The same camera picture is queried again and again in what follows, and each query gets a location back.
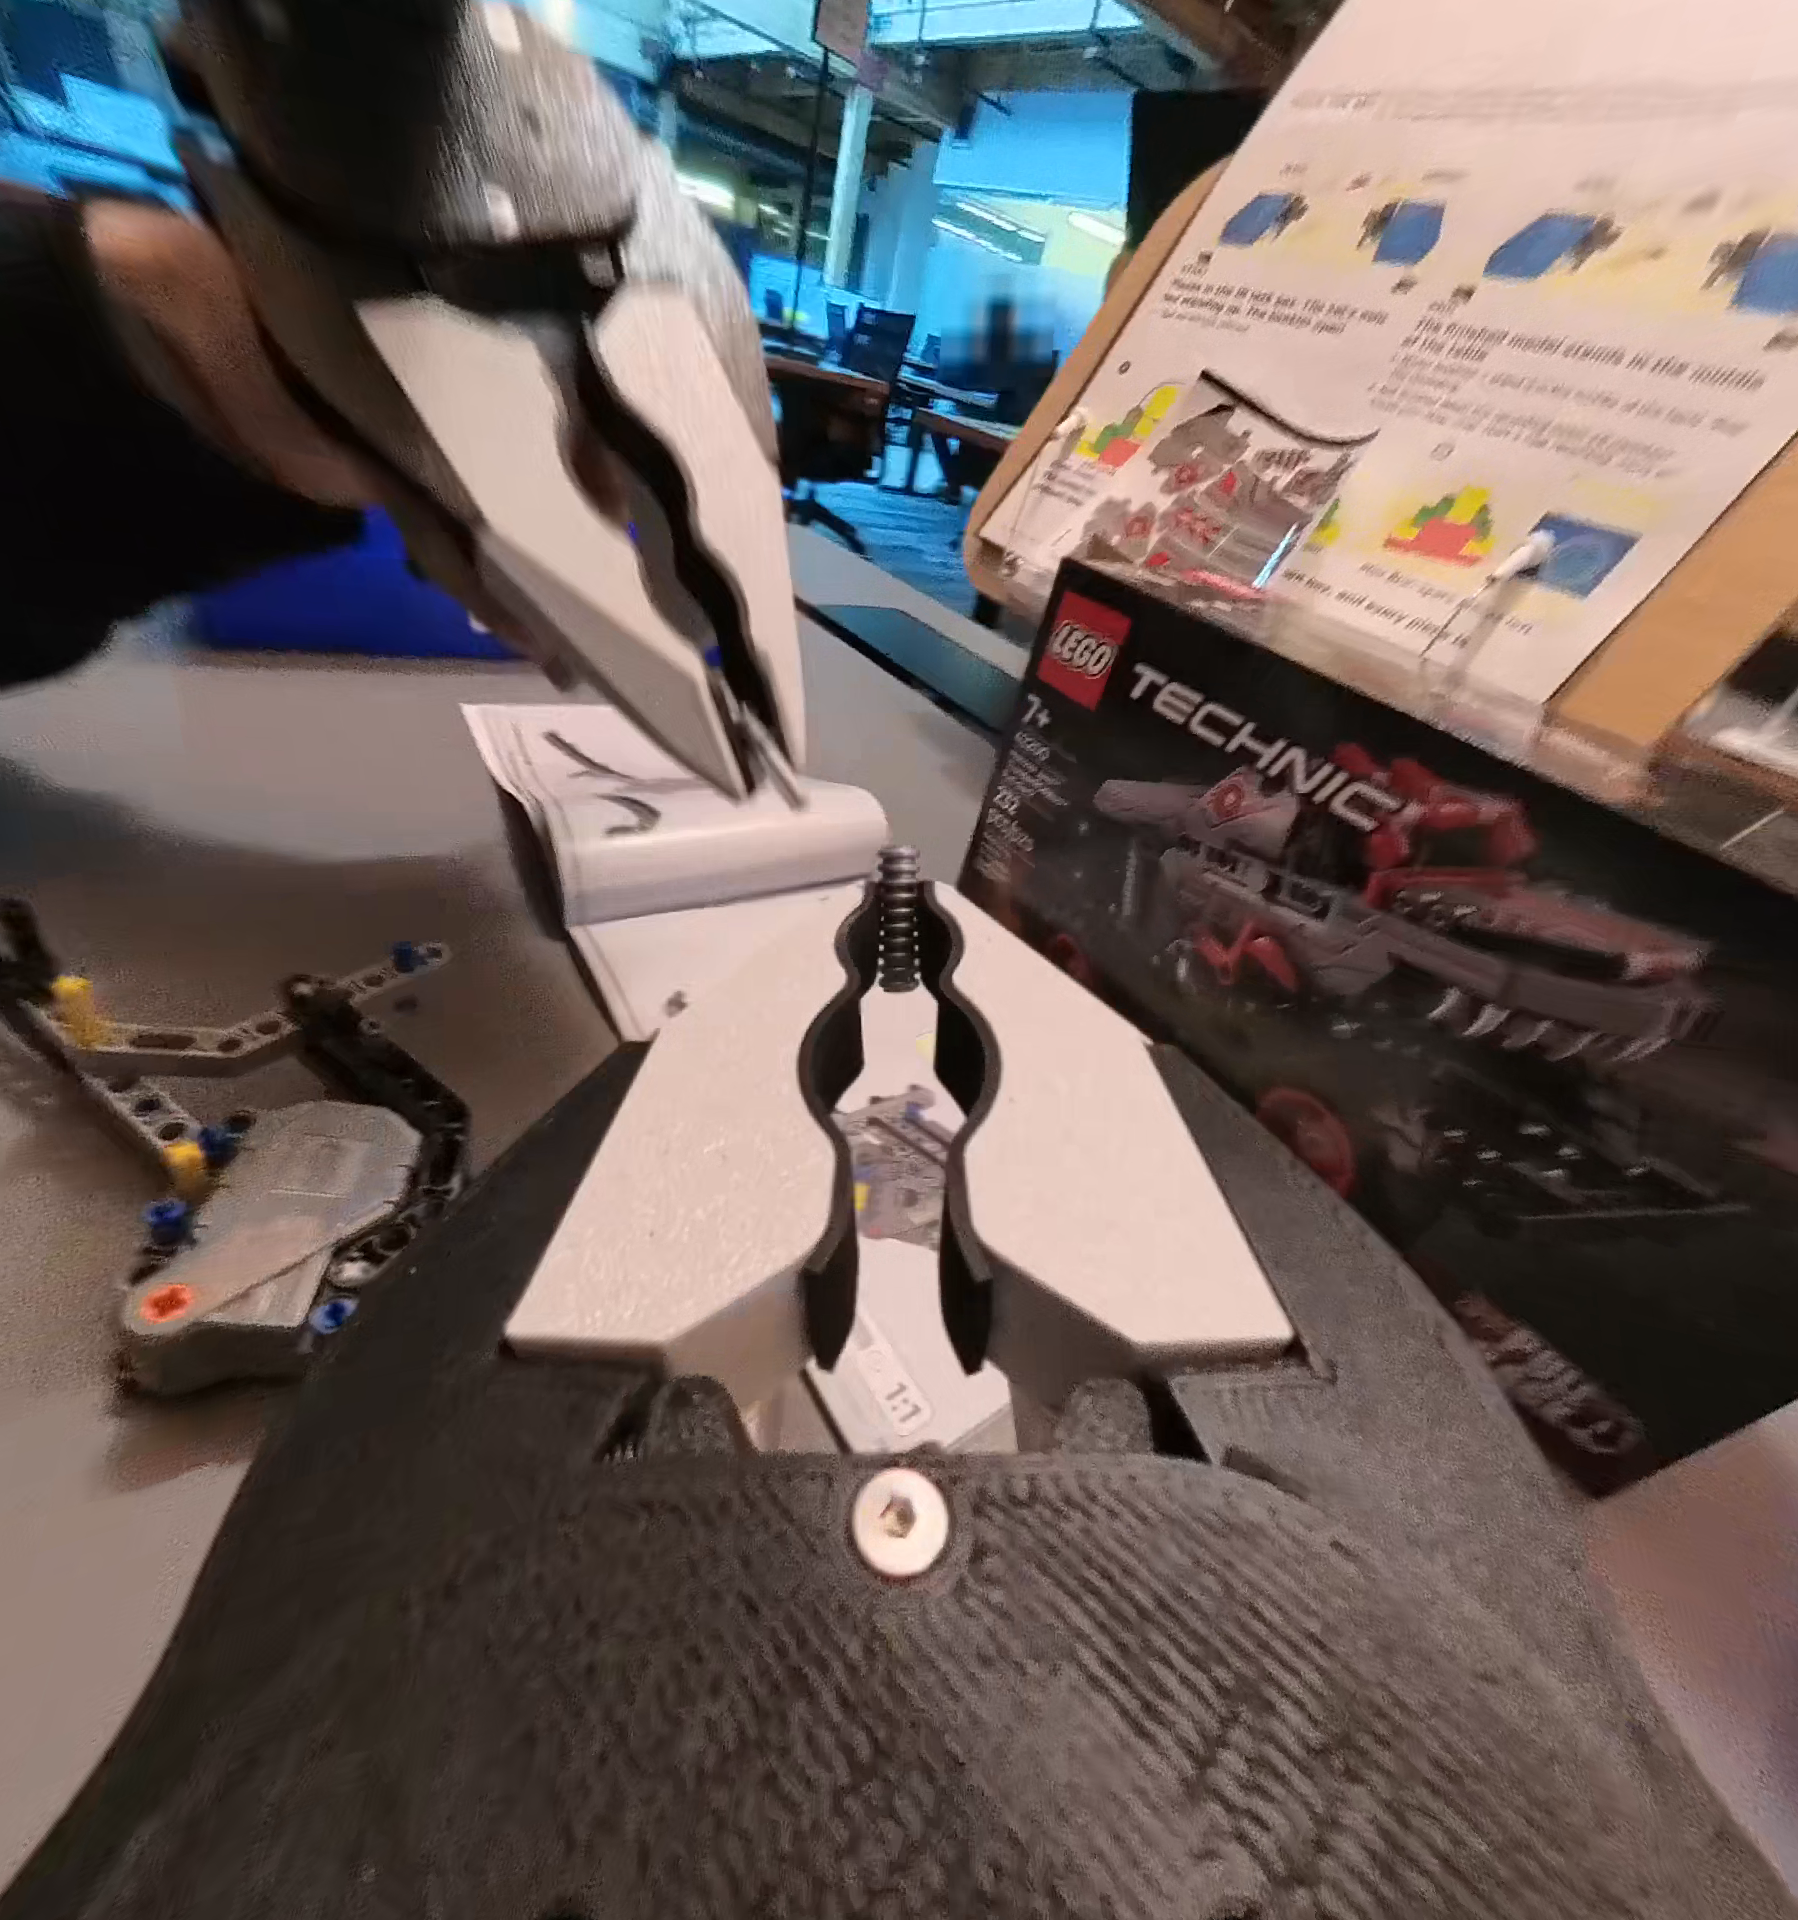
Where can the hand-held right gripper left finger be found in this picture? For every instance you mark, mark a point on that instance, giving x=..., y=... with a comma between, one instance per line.
x=659, y=1199

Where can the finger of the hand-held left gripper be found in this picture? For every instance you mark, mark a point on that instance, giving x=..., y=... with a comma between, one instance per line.
x=705, y=434
x=539, y=509

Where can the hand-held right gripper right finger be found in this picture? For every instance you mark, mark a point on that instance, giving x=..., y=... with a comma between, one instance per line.
x=1126, y=1199

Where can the toy instruction booklet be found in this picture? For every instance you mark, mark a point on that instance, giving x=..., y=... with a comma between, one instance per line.
x=720, y=855

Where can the metal spring shock absorber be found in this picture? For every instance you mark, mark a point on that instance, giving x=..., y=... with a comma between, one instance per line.
x=899, y=915

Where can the person's left forearm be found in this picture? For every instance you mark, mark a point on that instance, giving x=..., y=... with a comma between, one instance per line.
x=29, y=494

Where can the grey desk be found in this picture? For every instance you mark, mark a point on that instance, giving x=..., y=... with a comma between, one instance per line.
x=239, y=780

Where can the person's left hand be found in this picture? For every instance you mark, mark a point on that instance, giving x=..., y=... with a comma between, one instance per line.
x=180, y=314

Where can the black office chair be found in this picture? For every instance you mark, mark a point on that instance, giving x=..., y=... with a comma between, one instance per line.
x=825, y=434

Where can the blue storage bin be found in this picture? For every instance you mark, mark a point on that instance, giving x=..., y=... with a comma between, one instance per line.
x=329, y=601

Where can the wooden background table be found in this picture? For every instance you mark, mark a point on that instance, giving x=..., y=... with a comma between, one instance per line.
x=959, y=434

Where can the white peg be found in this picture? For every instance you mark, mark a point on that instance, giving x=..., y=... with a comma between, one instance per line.
x=1060, y=432
x=1526, y=555

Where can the black toy set box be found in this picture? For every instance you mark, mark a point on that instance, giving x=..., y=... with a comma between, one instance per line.
x=1439, y=974

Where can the grey toy brick model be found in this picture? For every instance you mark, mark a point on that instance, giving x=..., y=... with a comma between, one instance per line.
x=268, y=1184

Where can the toy sticker sheet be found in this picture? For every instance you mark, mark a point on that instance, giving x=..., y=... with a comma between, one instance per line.
x=1229, y=480

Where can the instruction sheet on wooden board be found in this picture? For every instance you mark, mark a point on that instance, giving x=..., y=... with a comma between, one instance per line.
x=1709, y=601

